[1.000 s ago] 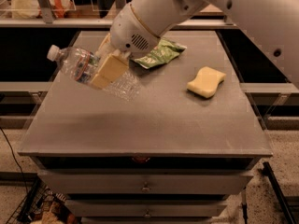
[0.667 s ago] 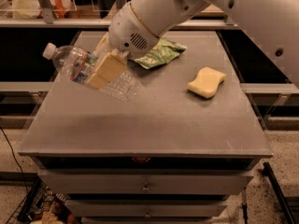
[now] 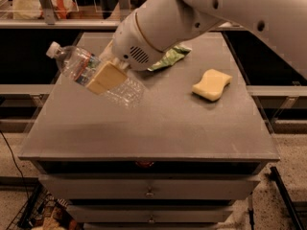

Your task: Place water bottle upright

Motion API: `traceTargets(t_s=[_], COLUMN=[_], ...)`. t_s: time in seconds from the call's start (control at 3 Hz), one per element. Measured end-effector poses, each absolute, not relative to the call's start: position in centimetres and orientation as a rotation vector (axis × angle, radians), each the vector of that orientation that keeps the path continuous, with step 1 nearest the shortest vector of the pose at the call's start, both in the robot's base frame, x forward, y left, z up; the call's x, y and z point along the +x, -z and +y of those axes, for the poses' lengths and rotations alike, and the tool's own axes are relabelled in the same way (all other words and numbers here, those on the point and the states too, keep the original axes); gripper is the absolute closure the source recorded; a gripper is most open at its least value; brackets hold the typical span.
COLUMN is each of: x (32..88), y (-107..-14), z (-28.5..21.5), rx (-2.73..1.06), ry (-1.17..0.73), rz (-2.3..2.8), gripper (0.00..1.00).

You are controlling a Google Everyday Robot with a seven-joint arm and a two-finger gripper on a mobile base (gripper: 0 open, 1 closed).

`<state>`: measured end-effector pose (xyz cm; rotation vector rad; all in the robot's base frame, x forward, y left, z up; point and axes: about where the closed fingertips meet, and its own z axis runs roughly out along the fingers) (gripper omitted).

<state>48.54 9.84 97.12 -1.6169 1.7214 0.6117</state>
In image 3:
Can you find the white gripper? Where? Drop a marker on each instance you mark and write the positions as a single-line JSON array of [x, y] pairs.
[[131, 46]]

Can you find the clear plastic water bottle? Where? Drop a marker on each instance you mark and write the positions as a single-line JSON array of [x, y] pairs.
[[80, 65]]

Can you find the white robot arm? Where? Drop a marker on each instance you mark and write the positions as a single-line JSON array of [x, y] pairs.
[[145, 36]]

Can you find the green snack bag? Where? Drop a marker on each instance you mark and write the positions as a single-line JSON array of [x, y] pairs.
[[171, 57]]

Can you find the white plastic bag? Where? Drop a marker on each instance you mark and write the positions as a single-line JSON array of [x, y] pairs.
[[31, 9]]

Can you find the yellow sponge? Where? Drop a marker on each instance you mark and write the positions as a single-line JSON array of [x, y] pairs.
[[211, 85]]

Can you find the grey drawer cabinet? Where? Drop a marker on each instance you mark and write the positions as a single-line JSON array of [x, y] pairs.
[[177, 161]]

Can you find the black metal stand leg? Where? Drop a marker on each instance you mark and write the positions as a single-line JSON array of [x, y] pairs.
[[276, 177]]

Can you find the metal shelf rail frame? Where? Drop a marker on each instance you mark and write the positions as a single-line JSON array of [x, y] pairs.
[[106, 8]]

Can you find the black wire basket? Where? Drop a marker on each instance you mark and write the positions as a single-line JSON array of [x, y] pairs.
[[42, 211]]

